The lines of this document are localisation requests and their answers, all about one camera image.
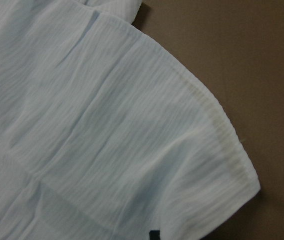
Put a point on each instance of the brown paper table cover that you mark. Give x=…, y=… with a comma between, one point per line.
x=236, y=48

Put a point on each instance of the light blue button shirt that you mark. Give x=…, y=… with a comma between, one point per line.
x=103, y=133

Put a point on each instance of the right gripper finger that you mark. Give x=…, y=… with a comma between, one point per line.
x=155, y=232

